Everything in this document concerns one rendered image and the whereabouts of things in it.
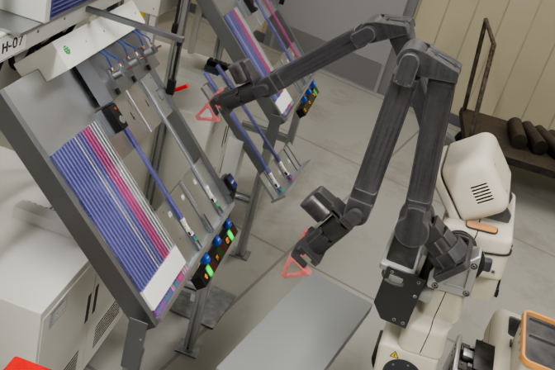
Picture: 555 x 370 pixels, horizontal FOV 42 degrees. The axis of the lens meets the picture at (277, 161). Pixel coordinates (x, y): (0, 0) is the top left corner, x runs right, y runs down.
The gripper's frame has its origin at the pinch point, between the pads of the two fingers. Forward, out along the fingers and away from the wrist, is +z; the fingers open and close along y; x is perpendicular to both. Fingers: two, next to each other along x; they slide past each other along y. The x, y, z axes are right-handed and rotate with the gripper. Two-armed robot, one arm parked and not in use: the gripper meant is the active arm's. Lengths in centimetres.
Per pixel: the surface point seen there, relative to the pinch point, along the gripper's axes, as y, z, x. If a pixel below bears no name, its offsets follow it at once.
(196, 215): 12.7, 13.0, 27.2
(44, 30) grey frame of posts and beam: 41, 7, -43
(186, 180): 7.3, 13.4, 16.9
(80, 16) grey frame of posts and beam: 21.4, 8.1, -42.3
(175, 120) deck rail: -8.4, 15.1, 1.3
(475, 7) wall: -339, -57, 81
